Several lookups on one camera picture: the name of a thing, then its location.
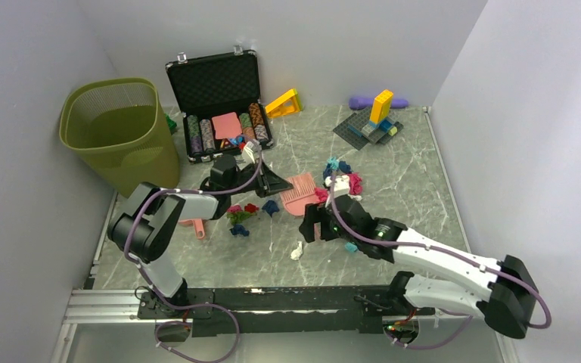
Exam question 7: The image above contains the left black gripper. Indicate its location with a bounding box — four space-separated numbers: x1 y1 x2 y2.
226 158 294 198

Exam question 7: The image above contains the pink hand brush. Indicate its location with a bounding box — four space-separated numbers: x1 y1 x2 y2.
281 172 320 243

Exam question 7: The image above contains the pink plastic dustpan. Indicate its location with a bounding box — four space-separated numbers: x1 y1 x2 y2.
179 219 206 240

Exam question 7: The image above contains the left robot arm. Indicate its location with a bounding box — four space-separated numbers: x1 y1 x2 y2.
107 155 293 318

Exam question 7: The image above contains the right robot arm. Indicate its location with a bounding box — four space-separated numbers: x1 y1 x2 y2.
299 196 541 340

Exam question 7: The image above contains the dark blue paper scrap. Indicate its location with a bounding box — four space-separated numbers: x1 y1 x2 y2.
261 200 280 217

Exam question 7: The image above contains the magenta paper scrap right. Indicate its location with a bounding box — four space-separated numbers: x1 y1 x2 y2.
347 172 363 195

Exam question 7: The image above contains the magenta paper scrap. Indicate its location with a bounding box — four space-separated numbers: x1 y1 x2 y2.
347 172 363 195
314 188 328 203

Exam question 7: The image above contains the red paper scrap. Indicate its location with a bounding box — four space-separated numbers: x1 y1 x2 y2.
244 203 259 214

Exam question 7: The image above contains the cyan paper scrap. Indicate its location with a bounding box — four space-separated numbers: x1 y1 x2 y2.
345 242 359 253

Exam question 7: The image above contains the pink paper scrap left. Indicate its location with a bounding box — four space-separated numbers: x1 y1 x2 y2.
226 204 243 214

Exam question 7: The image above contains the green paper scrap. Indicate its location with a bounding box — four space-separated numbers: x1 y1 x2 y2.
226 210 253 225

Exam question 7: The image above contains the blue paper scrap lower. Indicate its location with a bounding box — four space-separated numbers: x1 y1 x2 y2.
230 224 250 237

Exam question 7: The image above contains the blue paper scrap right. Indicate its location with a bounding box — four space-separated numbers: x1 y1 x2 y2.
322 157 352 179

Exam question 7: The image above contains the white paper scrap small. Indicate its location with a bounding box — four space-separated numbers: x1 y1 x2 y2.
290 241 303 261

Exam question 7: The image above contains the pink card in case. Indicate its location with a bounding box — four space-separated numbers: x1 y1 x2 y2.
211 112 242 140

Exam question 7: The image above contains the yellow triangular toy block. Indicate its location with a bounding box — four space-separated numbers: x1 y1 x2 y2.
265 88 303 118

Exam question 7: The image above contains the grey building brick assembly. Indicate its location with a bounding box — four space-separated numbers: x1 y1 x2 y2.
333 107 404 150

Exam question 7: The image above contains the black mounting base bar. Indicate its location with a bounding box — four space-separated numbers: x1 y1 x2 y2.
137 285 435 337

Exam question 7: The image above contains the black poker chip case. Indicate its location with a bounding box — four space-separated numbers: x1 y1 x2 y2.
165 45 275 164

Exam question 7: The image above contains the yellow tall building brick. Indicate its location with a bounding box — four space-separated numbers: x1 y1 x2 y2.
368 89 393 125

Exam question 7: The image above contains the green toy behind bin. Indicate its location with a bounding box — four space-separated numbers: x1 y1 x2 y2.
165 113 178 135

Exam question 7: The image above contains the purple cylinder toy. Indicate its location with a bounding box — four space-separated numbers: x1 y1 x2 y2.
348 96 409 110

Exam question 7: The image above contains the green mesh waste bin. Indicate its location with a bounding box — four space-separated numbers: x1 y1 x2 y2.
59 78 180 197

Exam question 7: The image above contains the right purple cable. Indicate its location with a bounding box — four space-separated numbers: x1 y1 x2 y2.
325 172 553 351

